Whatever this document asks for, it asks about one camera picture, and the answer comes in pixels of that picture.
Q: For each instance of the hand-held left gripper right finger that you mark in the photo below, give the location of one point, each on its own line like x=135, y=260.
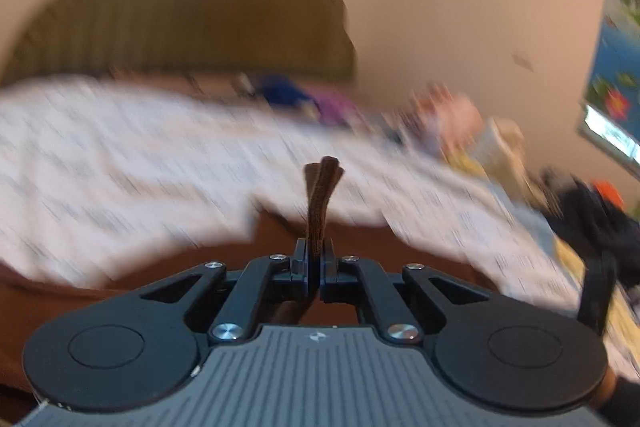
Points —
x=328, y=268

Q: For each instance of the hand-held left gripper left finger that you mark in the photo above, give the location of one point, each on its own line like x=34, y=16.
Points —
x=306, y=268

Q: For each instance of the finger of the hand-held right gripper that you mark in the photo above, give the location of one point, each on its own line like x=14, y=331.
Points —
x=597, y=294

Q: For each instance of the brown cloth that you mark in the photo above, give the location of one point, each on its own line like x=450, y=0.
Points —
x=322, y=202

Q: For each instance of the orange thing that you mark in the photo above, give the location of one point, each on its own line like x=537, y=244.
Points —
x=607, y=193

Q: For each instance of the cream yellow cloth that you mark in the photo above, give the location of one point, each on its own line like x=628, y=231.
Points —
x=500, y=147

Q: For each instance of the purple cloth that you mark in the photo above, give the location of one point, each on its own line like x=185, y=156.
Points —
x=336, y=108

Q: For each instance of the blue cloth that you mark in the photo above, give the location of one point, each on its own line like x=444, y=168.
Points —
x=282, y=92

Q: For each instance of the white patterned bedsheet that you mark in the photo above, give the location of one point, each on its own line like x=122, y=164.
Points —
x=125, y=157

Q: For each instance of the olive striped headboard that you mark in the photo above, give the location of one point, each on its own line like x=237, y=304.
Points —
x=200, y=22

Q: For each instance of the wall poster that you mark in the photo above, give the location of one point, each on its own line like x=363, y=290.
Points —
x=617, y=57

